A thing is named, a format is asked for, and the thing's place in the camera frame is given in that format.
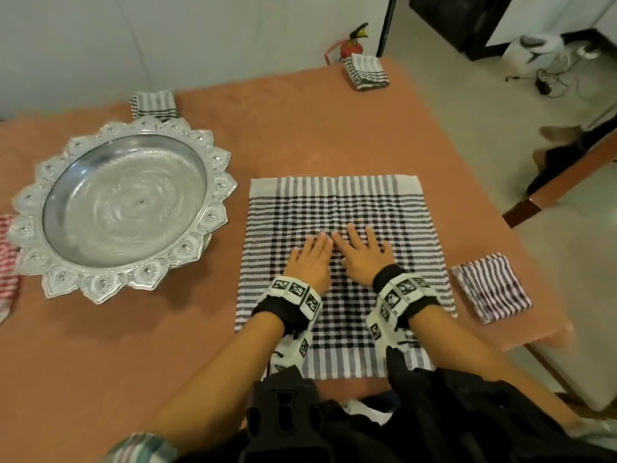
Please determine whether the person's left hand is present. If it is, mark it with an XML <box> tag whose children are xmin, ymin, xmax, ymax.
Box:
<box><xmin>283</xmin><ymin>231</ymin><xmax>335</xmax><ymax>292</ymax></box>

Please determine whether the person's right hand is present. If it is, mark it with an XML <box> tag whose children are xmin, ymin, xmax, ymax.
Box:
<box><xmin>332</xmin><ymin>223</ymin><xmax>397</xmax><ymax>287</ymax></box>

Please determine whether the large black white checkered cloth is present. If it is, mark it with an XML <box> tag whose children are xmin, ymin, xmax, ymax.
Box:
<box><xmin>234</xmin><ymin>175</ymin><xmax>458</xmax><ymax>381</ymax></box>

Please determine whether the person's left forearm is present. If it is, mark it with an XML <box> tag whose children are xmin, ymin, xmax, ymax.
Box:
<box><xmin>147</xmin><ymin>309</ymin><xmax>286</xmax><ymax>456</ymax></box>

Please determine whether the person's right forearm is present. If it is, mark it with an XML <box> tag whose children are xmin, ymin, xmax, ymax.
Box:
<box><xmin>407</xmin><ymin>305</ymin><xmax>581</xmax><ymax>430</ymax></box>

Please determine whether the folded purple striped cloth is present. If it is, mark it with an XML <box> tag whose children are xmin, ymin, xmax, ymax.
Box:
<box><xmin>451</xmin><ymin>252</ymin><xmax>534</xmax><ymax>325</ymax></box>

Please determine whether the folded black checkered cloth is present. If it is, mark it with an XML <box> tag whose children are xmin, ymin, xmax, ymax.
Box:
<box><xmin>344</xmin><ymin>53</ymin><xmax>390</xmax><ymax>91</ymax></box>

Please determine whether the black chest harness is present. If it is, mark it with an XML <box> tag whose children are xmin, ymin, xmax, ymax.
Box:
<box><xmin>178</xmin><ymin>346</ymin><xmax>617</xmax><ymax>463</ymax></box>

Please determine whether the brown wooden table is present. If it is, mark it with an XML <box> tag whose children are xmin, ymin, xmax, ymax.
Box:
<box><xmin>502</xmin><ymin>132</ymin><xmax>617</xmax><ymax>229</ymax></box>

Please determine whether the red fire extinguisher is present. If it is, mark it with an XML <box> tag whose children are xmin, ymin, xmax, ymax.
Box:
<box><xmin>325</xmin><ymin>22</ymin><xmax>370</xmax><ymax>66</ymax></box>

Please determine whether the ornate silver tray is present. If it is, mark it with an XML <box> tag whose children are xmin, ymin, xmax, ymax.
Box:
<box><xmin>7</xmin><ymin>115</ymin><xmax>238</xmax><ymax>305</ymax></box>

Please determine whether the folded grey striped cloth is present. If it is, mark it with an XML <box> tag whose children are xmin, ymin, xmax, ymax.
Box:
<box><xmin>130</xmin><ymin>90</ymin><xmax>180</xmax><ymax>123</ymax></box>

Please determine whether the black cabinet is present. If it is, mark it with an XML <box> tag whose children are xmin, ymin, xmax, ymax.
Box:
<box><xmin>409</xmin><ymin>0</ymin><xmax>515</xmax><ymax>61</ymax></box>

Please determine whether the black and white bag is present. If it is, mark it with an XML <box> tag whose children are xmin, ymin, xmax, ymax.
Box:
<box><xmin>501</xmin><ymin>29</ymin><xmax>604</xmax><ymax>76</ymax></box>

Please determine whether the plaid shirt sleeve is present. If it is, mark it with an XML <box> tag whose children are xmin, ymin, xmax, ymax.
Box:
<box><xmin>99</xmin><ymin>432</ymin><xmax>180</xmax><ymax>463</ymax></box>

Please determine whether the red white striped cloth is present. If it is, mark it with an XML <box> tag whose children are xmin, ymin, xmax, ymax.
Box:
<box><xmin>0</xmin><ymin>214</ymin><xmax>21</xmax><ymax>324</ymax></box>

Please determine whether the black door frame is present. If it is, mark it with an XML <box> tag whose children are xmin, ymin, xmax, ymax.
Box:
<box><xmin>376</xmin><ymin>0</ymin><xmax>399</xmax><ymax>59</ymax></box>

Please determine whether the black cable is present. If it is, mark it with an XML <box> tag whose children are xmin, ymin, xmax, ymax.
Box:
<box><xmin>505</xmin><ymin>66</ymin><xmax>570</xmax><ymax>100</ymax></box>

